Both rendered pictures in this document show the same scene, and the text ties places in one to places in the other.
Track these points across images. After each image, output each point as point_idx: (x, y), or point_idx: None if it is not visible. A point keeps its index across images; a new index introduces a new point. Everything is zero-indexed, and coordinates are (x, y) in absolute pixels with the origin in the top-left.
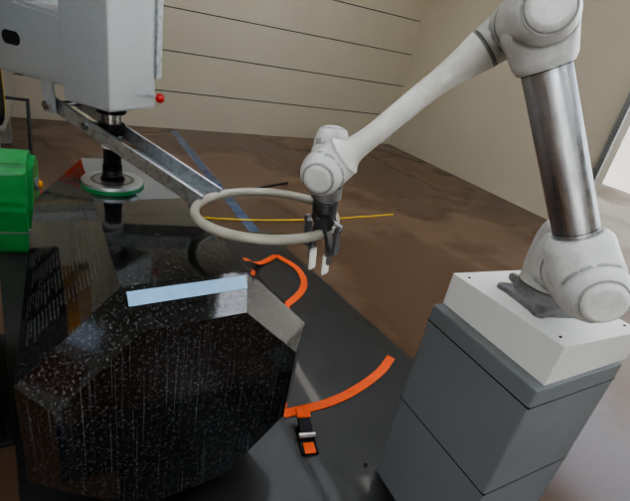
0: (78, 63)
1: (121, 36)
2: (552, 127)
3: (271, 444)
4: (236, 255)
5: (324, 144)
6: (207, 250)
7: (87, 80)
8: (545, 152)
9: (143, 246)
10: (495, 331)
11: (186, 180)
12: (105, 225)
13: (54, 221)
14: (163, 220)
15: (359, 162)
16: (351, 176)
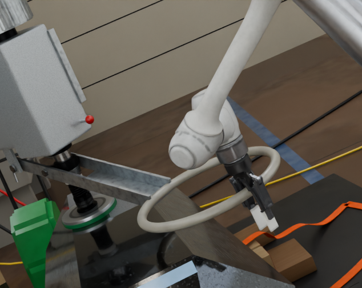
0: (16, 126)
1: (34, 90)
2: (330, 28)
3: None
4: (197, 241)
5: (181, 122)
6: (160, 248)
7: (27, 136)
8: (343, 48)
9: (107, 264)
10: None
11: (140, 183)
12: (80, 256)
13: (55, 266)
14: (128, 231)
15: (217, 123)
16: (215, 139)
